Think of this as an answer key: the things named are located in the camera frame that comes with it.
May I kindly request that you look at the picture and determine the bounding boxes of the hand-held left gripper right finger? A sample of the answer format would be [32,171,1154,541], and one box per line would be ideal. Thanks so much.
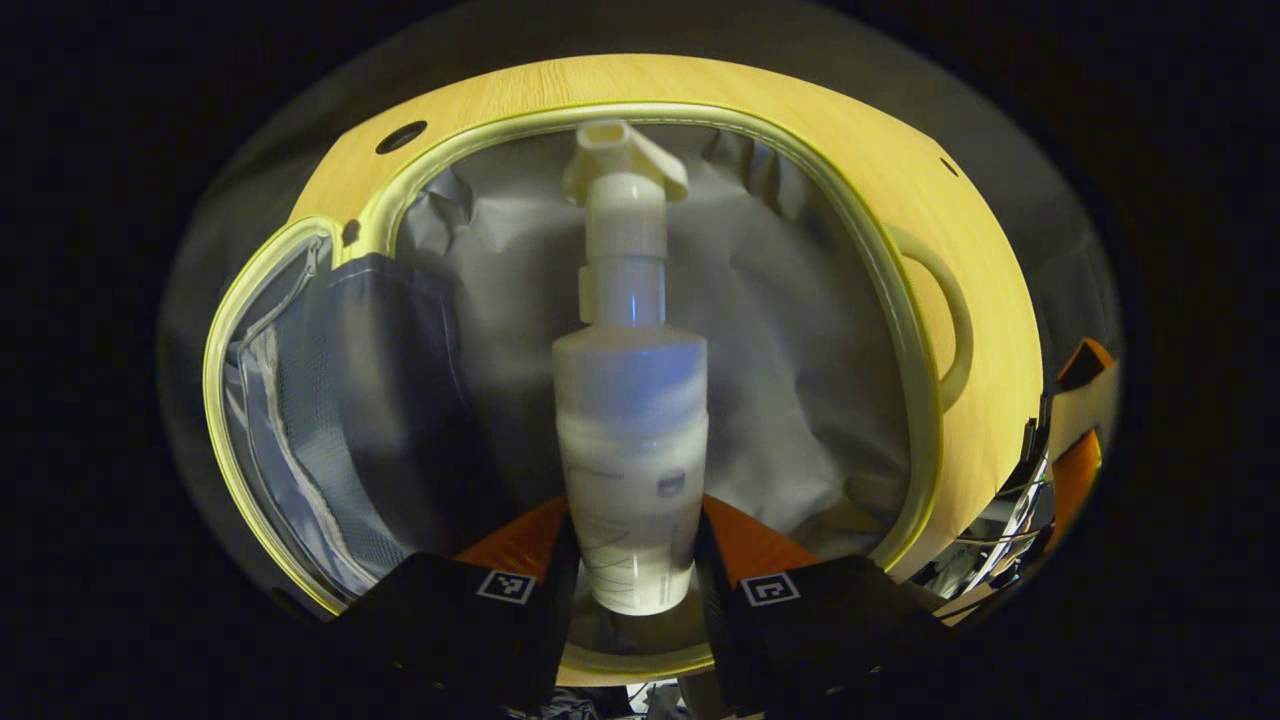
[695,495,961,720]

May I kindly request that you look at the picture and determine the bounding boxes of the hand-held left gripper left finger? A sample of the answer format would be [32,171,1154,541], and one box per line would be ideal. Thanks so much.
[330,495,581,720]

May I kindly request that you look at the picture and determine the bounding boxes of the white pump bottle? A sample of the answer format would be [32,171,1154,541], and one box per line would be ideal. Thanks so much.
[552,120,711,616]

